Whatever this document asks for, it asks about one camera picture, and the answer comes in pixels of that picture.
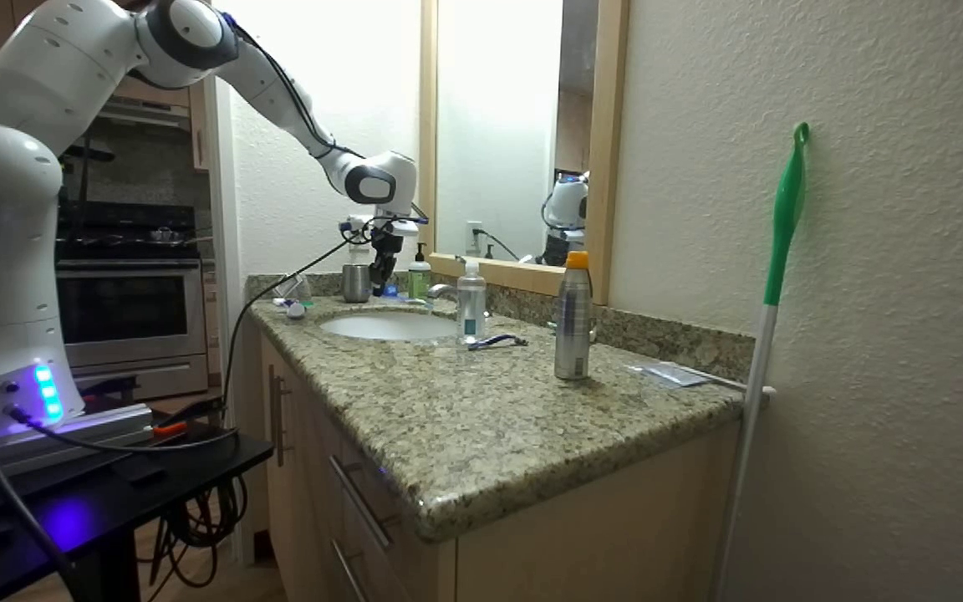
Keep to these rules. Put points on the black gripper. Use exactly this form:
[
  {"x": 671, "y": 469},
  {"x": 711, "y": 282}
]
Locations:
[{"x": 386, "y": 240}]

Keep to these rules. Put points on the wooden vanity cabinet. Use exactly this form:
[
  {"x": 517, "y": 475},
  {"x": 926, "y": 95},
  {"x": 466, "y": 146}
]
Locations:
[{"x": 481, "y": 475}]

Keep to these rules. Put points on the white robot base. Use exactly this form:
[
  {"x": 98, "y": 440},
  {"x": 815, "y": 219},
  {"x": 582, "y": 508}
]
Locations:
[{"x": 34, "y": 373}]

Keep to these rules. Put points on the black robot cart table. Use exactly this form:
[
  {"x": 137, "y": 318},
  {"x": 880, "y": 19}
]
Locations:
[{"x": 93, "y": 511}]

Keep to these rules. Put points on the green handled white broom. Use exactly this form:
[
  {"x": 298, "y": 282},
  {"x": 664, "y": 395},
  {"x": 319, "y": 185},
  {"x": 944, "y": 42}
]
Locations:
[{"x": 792, "y": 191}]

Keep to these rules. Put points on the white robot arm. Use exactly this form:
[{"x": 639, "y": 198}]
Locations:
[{"x": 66, "y": 60}]

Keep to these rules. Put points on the clear plastic packet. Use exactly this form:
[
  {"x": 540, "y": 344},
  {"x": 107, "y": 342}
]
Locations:
[{"x": 678, "y": 376}]

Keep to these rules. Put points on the stainless steel oven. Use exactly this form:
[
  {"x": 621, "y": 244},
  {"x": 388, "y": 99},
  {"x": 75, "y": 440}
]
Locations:
[{"x": 127, "y": 258}]

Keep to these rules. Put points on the white oval sink basin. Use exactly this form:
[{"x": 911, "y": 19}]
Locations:
[{"x": 388, "y": 326}]

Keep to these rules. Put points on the silver metal cup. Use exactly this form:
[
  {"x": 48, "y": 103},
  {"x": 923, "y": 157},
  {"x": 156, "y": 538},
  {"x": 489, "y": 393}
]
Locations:
[{"x": 357, "y": 282}]

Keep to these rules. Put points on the clear plastic water bottle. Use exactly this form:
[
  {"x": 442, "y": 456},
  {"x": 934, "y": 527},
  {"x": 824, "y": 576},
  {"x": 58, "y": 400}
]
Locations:
[{"x": 472, "y": 302}]

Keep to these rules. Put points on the wood framed mirror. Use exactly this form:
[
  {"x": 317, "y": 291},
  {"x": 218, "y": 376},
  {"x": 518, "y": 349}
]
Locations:
[{"x": 489, "y": 131}]

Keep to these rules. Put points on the green soap pump bottle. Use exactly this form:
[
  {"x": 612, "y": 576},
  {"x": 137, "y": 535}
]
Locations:
[{"x": 419, "y": 273}]

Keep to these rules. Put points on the silver spray can orange cap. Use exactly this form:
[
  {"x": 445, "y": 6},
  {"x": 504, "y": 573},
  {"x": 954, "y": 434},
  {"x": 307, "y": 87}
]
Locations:
[{"x": 573, "y": 318}]

